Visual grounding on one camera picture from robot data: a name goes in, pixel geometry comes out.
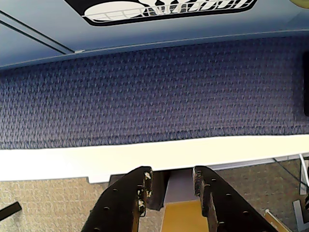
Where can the blue dishwasher cabinet door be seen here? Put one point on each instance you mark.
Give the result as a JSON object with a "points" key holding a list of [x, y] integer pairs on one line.
{"points": [[217, 26]]}

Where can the light blue toy kitchen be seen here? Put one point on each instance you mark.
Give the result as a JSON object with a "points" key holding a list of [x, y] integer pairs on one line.
{"points": [[36, 35]]}

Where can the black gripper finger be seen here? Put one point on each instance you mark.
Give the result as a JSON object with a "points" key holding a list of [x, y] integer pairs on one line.
{"points": [[118, 203], [227, 205]]}

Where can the white metal bracket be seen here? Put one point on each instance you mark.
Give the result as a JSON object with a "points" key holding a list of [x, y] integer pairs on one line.
{"points": [[299, 215]]}

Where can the black flat plate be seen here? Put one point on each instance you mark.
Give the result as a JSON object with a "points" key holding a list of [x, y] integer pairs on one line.
{"points": [[306, 82]]}

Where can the yellow flat panel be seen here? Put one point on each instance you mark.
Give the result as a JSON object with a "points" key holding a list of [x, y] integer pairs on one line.
{"points": [[181, 216]]}

